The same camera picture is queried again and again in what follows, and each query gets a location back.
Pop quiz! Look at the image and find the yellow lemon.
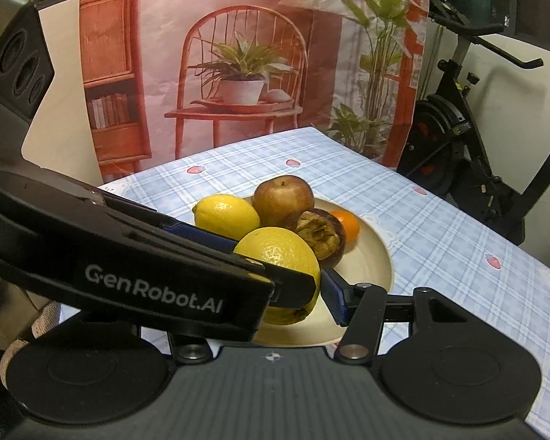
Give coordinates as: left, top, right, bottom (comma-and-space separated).
191, 194, 260, 241
233, 227, 321, 325

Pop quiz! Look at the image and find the dark purple mangosteen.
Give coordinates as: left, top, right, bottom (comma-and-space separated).
294, 208, 347, 269

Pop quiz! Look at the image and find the small orange kumquat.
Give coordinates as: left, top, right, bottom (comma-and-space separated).
331, 210, 360, 244

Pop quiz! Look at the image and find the red apple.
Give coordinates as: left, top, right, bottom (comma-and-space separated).
251, 175, 315, 227

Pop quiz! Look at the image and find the gloved left hand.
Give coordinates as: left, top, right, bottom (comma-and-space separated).
0, 302, 61, 386

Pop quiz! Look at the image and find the blue plaid tablecloth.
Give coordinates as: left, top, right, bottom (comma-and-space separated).
105, 128, 550, 438

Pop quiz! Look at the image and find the printed room backdrop curtain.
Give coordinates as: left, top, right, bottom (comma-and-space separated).
79, 0, 429, 179

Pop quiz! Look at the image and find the black exercise bike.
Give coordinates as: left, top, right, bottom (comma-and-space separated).
397, 0, 550, 245

